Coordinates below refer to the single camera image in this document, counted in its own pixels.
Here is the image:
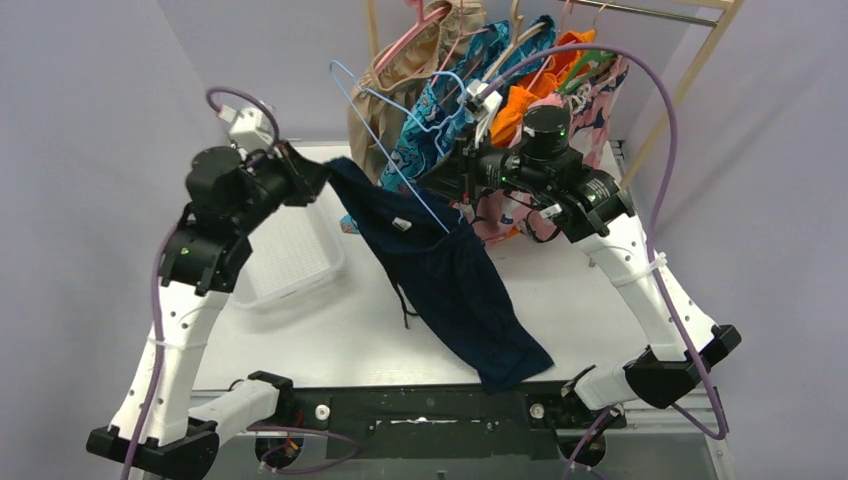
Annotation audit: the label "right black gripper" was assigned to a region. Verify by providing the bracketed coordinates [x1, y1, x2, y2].
[418, 121, 550, 207]

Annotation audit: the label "white perforated plastic basket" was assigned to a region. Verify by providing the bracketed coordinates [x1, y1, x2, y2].
[230, 200, 345, 310]

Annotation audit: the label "light blue wire hanger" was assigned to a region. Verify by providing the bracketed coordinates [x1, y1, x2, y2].
[329, 60, 473, 234]

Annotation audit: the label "navy blue shorts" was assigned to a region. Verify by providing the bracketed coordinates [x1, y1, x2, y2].
[325, 157, 554, 393]

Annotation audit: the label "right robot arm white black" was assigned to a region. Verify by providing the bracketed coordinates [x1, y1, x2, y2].
[418, 105, 741, 427]

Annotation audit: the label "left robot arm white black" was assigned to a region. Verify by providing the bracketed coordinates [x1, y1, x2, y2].
[86, 141, 330, 479]

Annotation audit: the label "pink shark print shorts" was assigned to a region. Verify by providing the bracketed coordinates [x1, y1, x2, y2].
[471, 55, 629, 246]

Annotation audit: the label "light blue shark shorts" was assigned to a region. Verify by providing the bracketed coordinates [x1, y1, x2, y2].
[348, 20, 510, 193]

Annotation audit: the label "dark blue whale shorts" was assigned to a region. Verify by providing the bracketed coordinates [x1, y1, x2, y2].
[461, 15, 556, 83]

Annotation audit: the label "beige shorts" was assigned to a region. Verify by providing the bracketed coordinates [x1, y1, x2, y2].
[347, 0, 490, 183]

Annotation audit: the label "thin pink hanger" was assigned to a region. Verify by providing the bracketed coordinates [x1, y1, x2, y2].
[419, 1, 487, 107]

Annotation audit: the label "pink plastic hanger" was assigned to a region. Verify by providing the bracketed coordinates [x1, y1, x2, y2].
[374, 0, 453, 74]

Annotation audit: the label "orange shorts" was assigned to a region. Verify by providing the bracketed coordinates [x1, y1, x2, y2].
[488, 29, 598, 241]

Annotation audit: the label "wooden hanger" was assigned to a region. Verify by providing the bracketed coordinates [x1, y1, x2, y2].
[482, 0, 548, 83]

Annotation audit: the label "green plastic hanger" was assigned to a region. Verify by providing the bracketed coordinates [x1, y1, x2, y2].
[558, 49, 617, 96]

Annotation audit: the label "wooden clothes rack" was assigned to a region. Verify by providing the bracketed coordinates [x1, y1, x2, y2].
[365, 1, 744, 181]

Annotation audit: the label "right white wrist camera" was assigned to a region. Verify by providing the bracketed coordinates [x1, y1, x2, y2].
[464, 79, 503, 122]

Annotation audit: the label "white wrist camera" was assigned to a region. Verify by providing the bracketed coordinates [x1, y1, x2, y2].
[464, 79, 503, 122]
[218, 105, 273, 153]

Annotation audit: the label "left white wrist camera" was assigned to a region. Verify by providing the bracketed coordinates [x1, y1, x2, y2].
[218, 105, 273, 153]

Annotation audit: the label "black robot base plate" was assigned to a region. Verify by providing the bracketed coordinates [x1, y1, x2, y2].
[266, 381, 600, 460]

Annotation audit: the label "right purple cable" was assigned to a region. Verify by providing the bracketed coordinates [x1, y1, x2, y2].
[483, 43, 730, 480]

